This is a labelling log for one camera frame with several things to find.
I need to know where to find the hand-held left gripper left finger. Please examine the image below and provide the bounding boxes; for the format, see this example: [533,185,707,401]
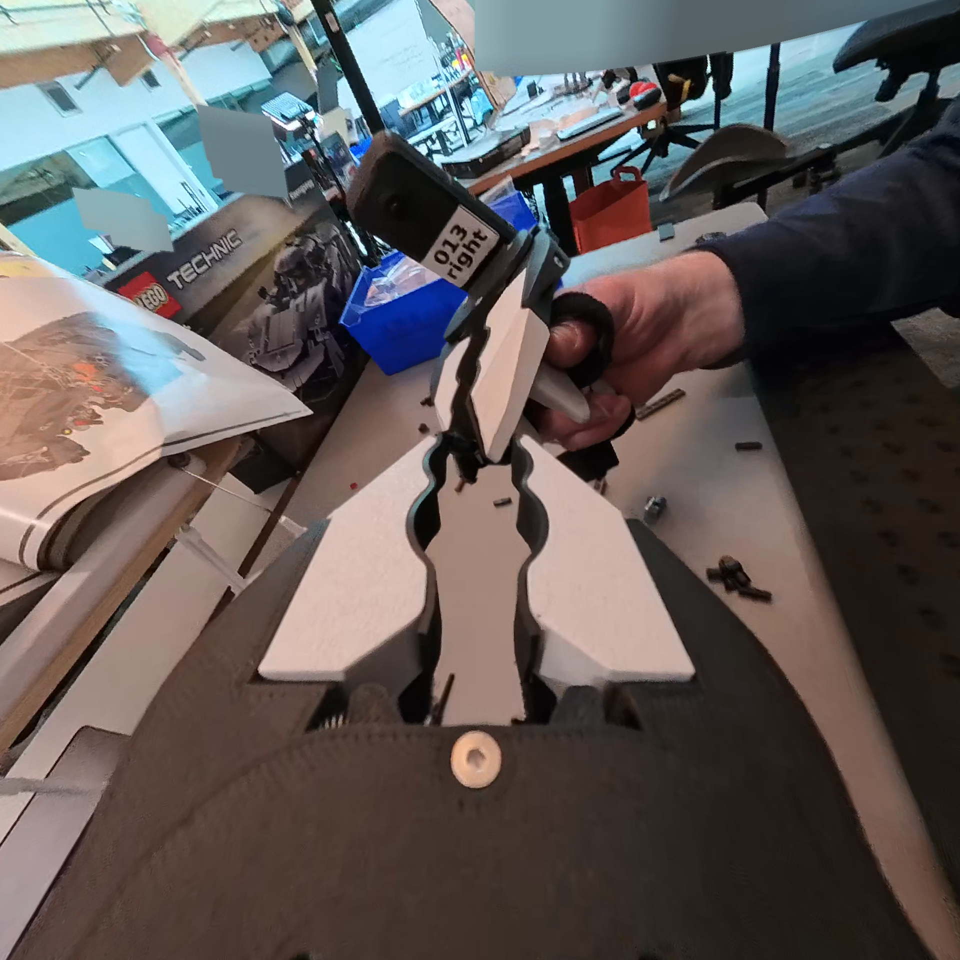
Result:
[258,436,444,721]

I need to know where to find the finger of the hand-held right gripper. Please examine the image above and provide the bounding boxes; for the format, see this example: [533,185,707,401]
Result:
[431,330,489,444]
[467,266,554,464]

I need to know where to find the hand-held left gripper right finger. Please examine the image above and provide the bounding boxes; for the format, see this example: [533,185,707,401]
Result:
[512,433,696,721]

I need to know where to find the person's right forearm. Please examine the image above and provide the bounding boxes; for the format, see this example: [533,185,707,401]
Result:
[697,97,960,376]

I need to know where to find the scattered black lego pins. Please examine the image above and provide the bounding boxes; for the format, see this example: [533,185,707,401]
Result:
[418,393,774,605]

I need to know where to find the lego set box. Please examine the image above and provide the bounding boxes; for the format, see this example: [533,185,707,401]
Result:
[101,183,369,492]

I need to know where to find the blue storage bin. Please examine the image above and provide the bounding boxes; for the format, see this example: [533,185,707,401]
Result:
[339,191,541,376]

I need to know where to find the clear plastic bag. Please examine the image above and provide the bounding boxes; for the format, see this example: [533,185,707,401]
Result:
[363,251,444,305]

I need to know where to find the black pole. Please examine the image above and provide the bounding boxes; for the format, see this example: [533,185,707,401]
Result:
[309,0,385,264]

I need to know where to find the orange tote bag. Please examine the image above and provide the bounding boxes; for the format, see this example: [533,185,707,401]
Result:
[568,166,652,255]

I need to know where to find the white book stand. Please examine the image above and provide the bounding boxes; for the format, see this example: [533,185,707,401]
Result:
[0,438,309,834]

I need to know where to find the cluttered work table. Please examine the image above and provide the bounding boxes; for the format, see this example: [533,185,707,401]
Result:
[442,67,669,256]

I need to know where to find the open instruction booklet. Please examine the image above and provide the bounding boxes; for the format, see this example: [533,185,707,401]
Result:
[0,251,312,571]

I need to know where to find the black perforated chair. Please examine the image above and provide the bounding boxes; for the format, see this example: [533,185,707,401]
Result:
[750,322,960,960]

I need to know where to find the grey office chair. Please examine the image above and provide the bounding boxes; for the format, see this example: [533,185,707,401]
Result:
[660,123,841,211]

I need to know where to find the black office chair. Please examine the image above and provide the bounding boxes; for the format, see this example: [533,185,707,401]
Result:
[832,13,960,102]

